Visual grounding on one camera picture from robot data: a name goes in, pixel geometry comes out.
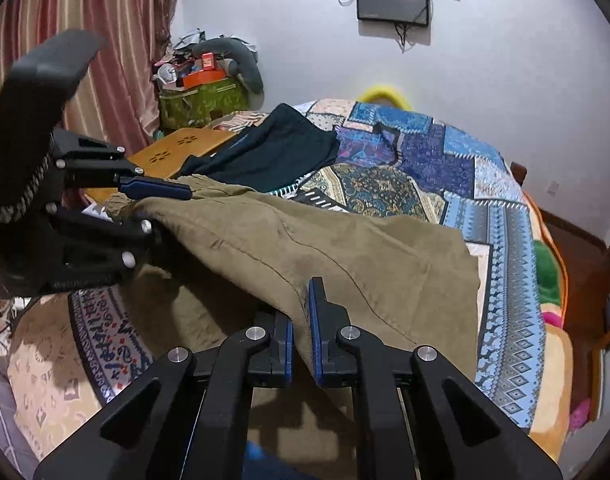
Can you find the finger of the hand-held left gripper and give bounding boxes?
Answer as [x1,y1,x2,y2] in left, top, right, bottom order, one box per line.
[45,204,162,292]
[52,127,194,202]

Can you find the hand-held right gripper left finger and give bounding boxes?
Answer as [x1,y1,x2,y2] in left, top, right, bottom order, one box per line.
[32,310,294,480]

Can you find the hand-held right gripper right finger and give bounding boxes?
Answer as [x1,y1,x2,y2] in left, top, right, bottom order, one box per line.
[308,277,564,480]

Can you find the olive green pants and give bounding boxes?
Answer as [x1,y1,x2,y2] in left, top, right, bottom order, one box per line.
[102,173,482,467]

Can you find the dark green pants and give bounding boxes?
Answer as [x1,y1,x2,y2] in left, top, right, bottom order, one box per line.
[177,103,341,194]

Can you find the wooden lap desk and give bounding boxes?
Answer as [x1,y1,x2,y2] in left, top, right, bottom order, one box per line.
[82,127,237,207]

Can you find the green patterned storage box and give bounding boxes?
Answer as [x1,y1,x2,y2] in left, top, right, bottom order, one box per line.
[157,76,251,132]

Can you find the striped pink curtain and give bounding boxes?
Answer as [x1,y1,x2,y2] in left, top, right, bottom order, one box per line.
[0,0,182,157]

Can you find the orange box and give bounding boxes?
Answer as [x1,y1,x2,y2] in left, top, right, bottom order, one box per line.
[177,69,227,92]

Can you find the grey neck pillow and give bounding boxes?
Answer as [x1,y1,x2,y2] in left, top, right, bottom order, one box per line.
[191,37,264,95]

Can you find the blue patchwork blanket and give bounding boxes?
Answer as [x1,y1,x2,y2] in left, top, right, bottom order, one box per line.
[7,97,550,461]

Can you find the grey striped cloth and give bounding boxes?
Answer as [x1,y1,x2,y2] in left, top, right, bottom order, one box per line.
[0,357,40,468]

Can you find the orange green plush blanket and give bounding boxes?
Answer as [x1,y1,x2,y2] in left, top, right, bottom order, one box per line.
[521,189,575,453]

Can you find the yellow plush toy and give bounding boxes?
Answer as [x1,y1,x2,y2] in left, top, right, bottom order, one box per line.
[359,83,409,109]

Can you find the small black wall monitor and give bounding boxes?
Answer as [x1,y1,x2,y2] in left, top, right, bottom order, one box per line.
[355,0,431,27]

